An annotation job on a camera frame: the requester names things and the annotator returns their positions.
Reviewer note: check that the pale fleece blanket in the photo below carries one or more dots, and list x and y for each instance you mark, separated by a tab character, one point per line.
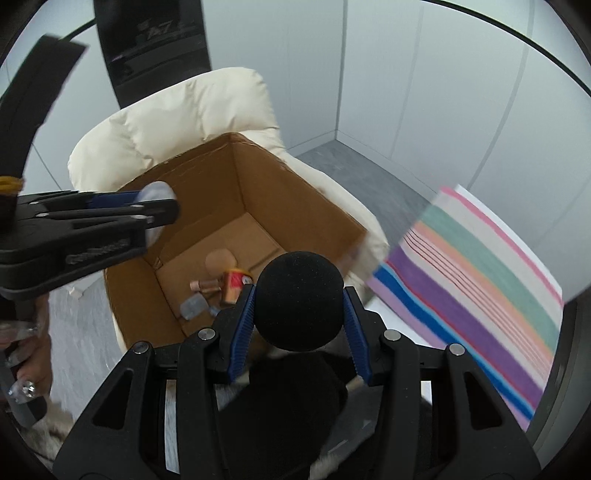
51	436

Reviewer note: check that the brown cardboard box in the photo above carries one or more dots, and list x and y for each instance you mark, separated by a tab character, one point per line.
258	184

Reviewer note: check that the small purple bottle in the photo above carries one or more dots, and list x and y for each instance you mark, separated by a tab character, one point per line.
194	307

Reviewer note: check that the black round puff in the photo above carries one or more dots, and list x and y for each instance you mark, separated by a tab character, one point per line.
300	300

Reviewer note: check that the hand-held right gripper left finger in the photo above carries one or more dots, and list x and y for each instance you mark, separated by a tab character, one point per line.
242	327

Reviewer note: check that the tan oval case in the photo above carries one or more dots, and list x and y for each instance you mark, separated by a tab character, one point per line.
220	263

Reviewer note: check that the dark glass cabinet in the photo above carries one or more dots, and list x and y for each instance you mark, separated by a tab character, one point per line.
152	46

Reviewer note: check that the white table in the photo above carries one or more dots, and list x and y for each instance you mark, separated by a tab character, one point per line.
406	325

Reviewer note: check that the cream padded armchair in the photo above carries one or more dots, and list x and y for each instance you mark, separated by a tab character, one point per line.
184	106

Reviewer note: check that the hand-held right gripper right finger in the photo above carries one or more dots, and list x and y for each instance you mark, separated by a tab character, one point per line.
358	332

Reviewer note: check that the person's left hand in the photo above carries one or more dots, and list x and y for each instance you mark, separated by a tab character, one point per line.
32	364

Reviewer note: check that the pink cosmetic tube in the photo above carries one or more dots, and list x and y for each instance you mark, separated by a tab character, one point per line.
205	285

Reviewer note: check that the striped colourful cloth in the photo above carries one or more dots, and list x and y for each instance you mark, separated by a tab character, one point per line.
461	295

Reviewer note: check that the red can with yellow lid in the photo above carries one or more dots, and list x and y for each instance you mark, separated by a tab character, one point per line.
233	286

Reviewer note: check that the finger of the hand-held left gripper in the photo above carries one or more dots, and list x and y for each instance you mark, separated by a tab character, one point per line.
111	201
115	219

